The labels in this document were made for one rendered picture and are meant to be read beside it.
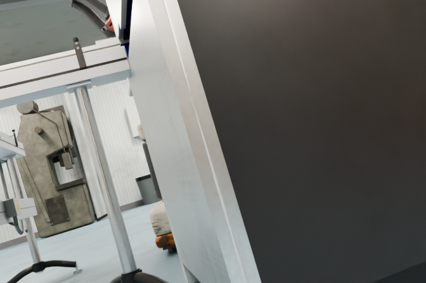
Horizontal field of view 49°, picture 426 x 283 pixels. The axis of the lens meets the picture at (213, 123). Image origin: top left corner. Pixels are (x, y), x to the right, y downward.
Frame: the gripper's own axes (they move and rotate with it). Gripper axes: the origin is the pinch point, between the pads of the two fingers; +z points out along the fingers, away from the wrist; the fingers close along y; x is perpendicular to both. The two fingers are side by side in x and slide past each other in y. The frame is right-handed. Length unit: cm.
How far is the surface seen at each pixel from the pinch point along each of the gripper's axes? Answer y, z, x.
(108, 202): -54, 83, 1
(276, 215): -76, 122, 77
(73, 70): -13, 64, 20
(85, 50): -10, 55, 24
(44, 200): -10, -326, -594
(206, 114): -52, 116, 80
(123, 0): -14, 67, 57
